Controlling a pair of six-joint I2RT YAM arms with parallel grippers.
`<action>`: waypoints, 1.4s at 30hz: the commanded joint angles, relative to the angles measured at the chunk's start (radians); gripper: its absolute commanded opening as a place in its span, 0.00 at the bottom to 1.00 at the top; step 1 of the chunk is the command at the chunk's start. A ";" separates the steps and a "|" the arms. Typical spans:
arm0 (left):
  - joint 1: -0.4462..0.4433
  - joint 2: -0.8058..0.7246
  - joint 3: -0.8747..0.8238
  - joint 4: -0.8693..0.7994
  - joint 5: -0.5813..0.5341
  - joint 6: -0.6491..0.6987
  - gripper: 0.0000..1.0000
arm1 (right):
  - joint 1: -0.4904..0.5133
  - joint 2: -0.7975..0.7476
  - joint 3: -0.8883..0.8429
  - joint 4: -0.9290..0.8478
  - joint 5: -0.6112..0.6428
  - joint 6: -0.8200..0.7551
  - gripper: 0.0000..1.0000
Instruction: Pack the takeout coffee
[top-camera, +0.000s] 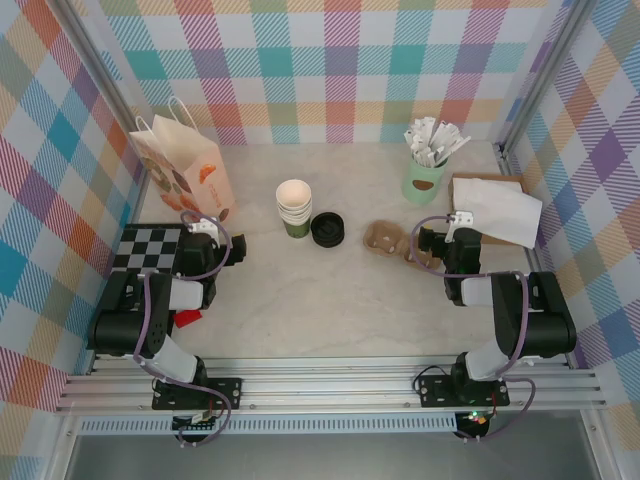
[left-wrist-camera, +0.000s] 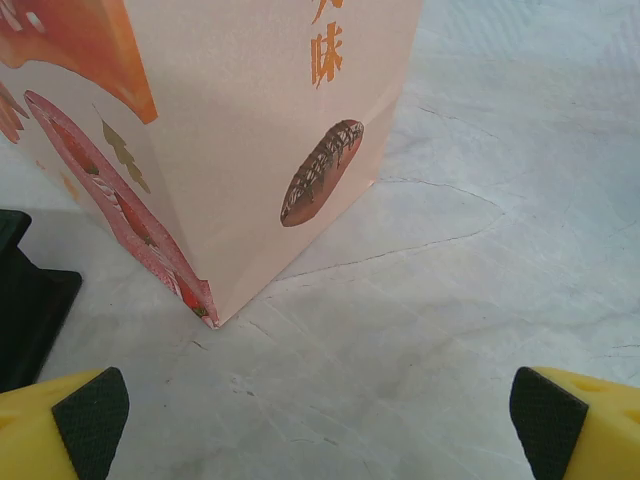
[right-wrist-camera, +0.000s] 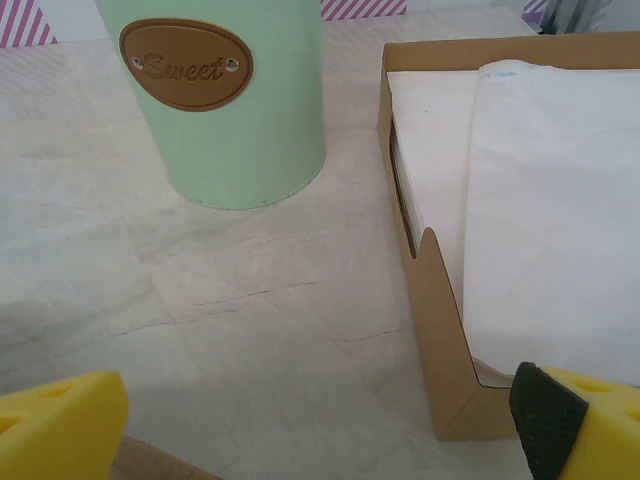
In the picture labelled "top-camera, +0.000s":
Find aluminium frame post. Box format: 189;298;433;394
494;0;596;161
59;0;156;166

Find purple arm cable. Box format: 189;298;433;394
130;209;235;447
409;213;539;444

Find donut print paper bag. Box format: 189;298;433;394
128;95;237;222

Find aluminium right frame post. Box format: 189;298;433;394
494;0;596;161

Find white paper stick packet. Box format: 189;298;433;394
419;115;437;151
433;122;459;162
443;134;472;167
403;127;426;164

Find white napkins on tray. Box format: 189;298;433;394
451;172;540;247

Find mint green holder cup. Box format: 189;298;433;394
402;151;448;206

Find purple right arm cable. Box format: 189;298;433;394
409;213;539;444

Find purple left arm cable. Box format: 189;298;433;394
130;209;235;447

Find white paper napkin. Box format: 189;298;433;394
452;177;524;214
464;187;544;249

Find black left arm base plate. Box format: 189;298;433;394
152;377;244;412

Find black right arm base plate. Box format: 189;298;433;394
417;374;511;409

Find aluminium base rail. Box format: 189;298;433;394
54;352;609;414

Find aluminium left frame post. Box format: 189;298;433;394
59;0;156;166

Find white slotted cable duct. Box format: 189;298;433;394
79;418;459;435

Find left circuit board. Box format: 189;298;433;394
172;412;221;434

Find red block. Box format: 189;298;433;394
173;308;205;329

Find brown pulp cup carrier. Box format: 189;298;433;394
362;219;449;274

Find black and white chessboard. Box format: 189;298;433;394
110;223;185;275

